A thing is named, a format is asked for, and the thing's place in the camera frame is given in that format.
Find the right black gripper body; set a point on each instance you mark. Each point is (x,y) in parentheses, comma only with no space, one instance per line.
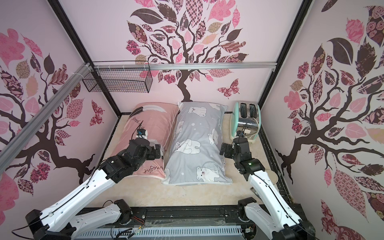
(229,150)

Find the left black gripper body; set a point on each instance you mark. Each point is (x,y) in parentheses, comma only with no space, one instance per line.
(150,155)

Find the grey polar bear pillow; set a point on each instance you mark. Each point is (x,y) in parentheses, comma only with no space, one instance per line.
(194,155)

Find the pink good night pillow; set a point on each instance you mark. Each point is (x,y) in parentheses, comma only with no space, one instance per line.
(158,119)

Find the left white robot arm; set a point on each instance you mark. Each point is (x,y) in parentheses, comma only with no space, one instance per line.
(63,221)

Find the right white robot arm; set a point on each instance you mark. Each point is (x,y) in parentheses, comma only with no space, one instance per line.
(280,221)

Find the mint and chrome toaster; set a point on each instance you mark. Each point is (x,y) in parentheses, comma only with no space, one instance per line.
(246,118)

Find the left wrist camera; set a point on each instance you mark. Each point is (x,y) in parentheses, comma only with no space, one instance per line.
(142,134)

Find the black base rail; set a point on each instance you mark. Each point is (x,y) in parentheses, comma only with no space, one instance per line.
(190,216)

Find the white slotted cable duct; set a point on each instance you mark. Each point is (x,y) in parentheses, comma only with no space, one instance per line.
(166,233)

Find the black wire mesh basket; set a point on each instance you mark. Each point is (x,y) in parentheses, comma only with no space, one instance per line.
(119,77)

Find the aluminium rail back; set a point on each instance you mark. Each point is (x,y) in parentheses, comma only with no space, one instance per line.
(197,66)

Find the aluminium rail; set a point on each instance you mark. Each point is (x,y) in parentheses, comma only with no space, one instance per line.
(12,149)
(197,66)

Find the black vertical frame post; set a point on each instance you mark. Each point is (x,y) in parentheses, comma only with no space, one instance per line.
(71,32)

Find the aluminium rail left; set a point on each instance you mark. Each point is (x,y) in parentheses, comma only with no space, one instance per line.
(12,149)

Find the black right frame post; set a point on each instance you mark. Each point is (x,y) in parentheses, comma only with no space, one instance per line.
(294,31)

